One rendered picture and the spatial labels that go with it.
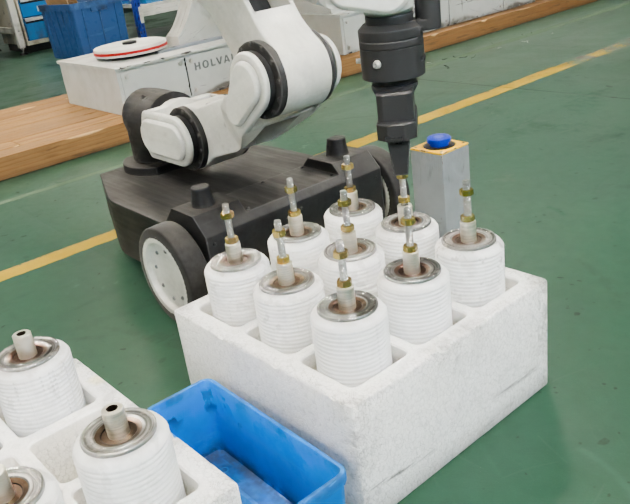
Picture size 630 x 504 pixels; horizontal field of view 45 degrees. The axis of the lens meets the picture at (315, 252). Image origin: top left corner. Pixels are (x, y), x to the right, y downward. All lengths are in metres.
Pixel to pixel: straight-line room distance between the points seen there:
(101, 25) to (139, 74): 2.49
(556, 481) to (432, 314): 0.26
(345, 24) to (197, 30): 0.71
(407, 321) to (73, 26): 4.68
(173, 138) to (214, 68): 1.57
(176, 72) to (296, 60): 1.79
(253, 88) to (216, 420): 0.59
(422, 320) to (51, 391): 0.46
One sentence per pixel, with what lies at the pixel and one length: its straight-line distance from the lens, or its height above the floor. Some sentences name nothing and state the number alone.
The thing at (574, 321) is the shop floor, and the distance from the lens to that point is 1.38.
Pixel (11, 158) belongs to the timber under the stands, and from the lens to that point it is 2.82.
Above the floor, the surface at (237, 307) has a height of 0.20.
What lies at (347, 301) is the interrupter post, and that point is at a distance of 0.91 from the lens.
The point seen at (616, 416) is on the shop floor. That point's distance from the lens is 1.16.
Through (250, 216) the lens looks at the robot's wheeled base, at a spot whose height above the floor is 0.18.
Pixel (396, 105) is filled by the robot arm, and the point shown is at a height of 0.44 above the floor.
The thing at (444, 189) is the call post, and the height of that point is 0.25.
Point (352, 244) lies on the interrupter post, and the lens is 1.06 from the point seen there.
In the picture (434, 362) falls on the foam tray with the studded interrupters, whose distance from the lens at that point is 0.96.
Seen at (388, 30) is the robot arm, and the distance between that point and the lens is 1.03.
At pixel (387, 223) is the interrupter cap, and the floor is 0.25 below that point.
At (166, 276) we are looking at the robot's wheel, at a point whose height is 0.09.
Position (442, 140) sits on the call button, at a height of 0.33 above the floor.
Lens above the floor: 0.69
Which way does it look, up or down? 24 degrees down
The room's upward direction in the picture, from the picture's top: 8 degrees counter-clockwise
